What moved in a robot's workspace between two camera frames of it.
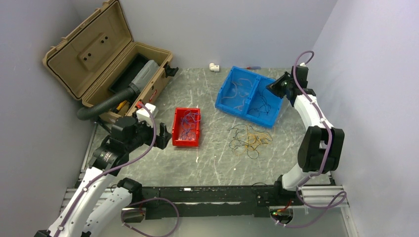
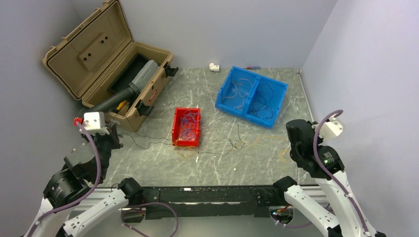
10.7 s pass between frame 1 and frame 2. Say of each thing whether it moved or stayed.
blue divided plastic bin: stayed
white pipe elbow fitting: stayed
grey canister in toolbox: stayed
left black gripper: moved
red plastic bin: stayed
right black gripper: moved
